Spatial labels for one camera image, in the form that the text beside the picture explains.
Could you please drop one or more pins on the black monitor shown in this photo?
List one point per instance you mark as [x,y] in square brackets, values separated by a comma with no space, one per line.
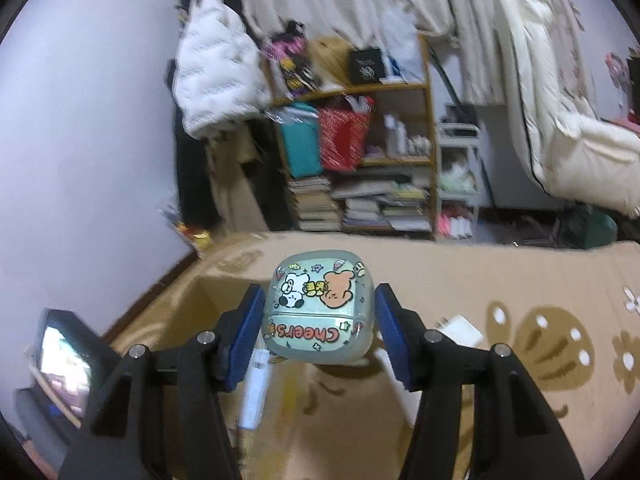
[635,90]

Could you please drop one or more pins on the wooden shelf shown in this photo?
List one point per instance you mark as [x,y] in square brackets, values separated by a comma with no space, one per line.
[350,91]

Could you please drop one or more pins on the black box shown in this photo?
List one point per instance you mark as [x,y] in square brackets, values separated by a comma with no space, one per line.
[366,66]

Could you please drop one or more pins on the teal bag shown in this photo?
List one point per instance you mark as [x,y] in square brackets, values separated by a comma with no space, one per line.
[300,145]

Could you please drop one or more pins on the white square charger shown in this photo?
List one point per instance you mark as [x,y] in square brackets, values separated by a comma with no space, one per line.
[462,330]

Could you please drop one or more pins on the beige coat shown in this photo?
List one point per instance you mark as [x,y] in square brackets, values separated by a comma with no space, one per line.
[235,195]

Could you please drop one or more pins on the white trolley cart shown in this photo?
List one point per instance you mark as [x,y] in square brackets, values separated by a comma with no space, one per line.
[460,132]

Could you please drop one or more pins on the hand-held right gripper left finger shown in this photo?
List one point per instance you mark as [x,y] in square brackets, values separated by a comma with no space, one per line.
[245,345]

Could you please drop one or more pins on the white puffer jacket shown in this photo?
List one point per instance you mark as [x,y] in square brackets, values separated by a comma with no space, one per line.
[215,75]

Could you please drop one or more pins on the cream padded quilt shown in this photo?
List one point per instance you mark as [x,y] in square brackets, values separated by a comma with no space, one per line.
[565,135]

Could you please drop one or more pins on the black coat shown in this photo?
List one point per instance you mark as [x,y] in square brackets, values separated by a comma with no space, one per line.
[192,185]

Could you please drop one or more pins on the beige butterfly print blanket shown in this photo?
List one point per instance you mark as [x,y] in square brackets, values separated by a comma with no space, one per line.
[550,285]

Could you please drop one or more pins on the pink and black cartoon packet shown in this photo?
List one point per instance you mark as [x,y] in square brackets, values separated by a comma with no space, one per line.
[292,60]

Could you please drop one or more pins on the white bottle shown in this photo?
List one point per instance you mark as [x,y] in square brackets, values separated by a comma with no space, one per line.
[390,135]
[402,137]

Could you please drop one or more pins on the white tube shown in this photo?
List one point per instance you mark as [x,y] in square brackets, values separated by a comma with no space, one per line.
[252,390]

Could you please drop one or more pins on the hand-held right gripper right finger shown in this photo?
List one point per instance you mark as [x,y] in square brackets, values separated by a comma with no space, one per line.
[395,345]

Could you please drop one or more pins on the white plastic bag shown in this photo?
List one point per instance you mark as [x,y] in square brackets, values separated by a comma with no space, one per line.
[402,45]

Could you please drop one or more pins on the green cartoon earphone case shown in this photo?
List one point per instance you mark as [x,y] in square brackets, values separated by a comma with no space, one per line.
[315,310]

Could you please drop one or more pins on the clear plastic bag of toys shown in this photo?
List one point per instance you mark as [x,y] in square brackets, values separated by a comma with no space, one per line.
[192,235]

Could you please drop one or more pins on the red patterned bag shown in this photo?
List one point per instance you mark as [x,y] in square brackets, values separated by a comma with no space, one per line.
[345,140]

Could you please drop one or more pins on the stack of books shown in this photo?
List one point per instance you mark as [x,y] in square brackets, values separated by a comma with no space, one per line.
[312,202]

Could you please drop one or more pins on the blonde wig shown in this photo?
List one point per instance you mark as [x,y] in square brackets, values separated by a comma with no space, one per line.
[327,62]

